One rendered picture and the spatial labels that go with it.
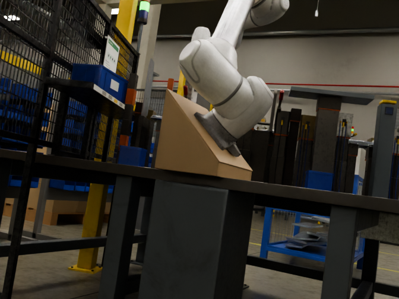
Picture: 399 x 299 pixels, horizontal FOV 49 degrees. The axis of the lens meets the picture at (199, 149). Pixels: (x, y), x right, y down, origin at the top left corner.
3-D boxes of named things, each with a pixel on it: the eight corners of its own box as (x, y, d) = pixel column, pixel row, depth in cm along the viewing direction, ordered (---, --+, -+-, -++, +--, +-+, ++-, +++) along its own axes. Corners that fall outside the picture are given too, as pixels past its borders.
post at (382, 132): (383, 202, 199) (393, 108, 203) (388, 203, 191) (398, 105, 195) (366, 200, 200) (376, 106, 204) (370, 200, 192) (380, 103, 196)
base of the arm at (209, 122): (227, 158, 160) (238, 149, 159) (192, 113, 166) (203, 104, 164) (241, 159, 177) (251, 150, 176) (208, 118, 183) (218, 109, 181)
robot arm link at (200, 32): (196, 49, 240) (215, 56, 247) (200, 22, 241) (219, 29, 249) (185, 53, 249) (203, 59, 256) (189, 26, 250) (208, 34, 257)
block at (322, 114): (328, 194, 202) (338, 100, 206) (331, 194, 195) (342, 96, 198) (306, 191, 204) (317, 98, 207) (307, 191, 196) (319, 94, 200)
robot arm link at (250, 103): (242, 146, 167) (287, 108, 161) (211, 116, 159) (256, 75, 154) (234, 127, 181) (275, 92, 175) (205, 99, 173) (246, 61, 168)
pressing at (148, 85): (146, 118, 254) (155, 62, 257) (141, 115, 243) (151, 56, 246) (145, 118, 254) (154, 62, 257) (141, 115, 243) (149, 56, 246)
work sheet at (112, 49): (112, 95, 273) (120, 47, 276) (100, 86, 251) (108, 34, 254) (109, 94, 274) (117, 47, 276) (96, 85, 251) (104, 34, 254)
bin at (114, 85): (126, 105, 234) (129, 82, 235) (98, 91, 205) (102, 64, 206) (98, 102, 239) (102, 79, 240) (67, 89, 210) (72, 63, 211)
